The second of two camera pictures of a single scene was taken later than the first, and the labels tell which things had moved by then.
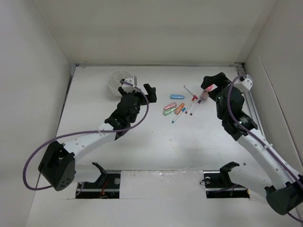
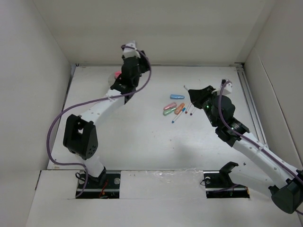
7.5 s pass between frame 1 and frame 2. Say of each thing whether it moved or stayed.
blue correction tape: stayed
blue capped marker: stayed
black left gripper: moved
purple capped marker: stayed
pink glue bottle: moved
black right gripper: moved
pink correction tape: stayed
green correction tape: stayed
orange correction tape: stayed
